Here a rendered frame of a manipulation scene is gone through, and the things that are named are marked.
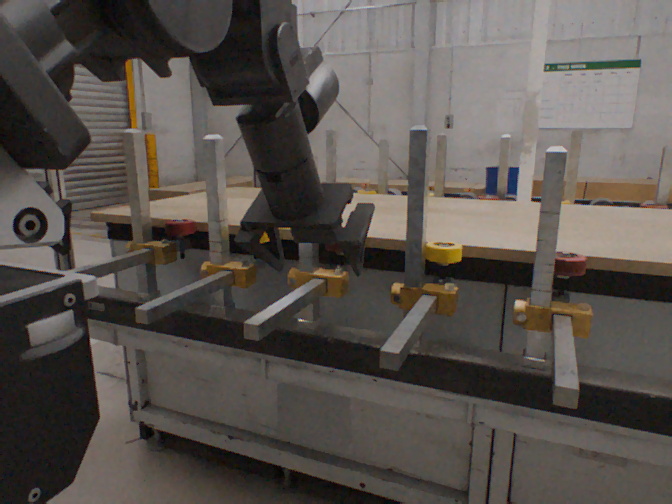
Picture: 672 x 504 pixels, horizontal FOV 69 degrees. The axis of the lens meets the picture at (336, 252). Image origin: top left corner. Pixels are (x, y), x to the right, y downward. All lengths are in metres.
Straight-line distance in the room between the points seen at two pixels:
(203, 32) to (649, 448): 1.07
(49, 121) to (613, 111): 8.03
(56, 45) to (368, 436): 1.42
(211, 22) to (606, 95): 7.91
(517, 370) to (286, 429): 0.87
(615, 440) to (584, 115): 7.16
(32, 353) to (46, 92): 0.23
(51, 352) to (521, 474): 1.28
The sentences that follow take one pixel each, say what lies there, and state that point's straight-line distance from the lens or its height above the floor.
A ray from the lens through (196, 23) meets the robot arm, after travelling 0.30.
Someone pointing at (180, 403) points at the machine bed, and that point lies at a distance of 1.90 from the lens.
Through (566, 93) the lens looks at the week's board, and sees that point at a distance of 8.12.
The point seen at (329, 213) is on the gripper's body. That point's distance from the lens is 0.47.
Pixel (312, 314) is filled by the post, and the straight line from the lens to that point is 1.15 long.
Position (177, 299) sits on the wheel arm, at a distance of 1.07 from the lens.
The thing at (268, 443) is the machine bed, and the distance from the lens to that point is 1.72.
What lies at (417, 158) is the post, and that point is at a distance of 0.99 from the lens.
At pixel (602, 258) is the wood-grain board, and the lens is 1.16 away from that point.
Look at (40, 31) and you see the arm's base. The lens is 0.25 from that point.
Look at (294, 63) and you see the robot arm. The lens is 0.42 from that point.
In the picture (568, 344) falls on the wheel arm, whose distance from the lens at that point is 0.89.
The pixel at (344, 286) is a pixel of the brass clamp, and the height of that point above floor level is 0.81.
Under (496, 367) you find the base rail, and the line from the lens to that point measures 1.05.
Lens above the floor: 1.16
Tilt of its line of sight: 14 degrees down
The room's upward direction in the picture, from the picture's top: straight up
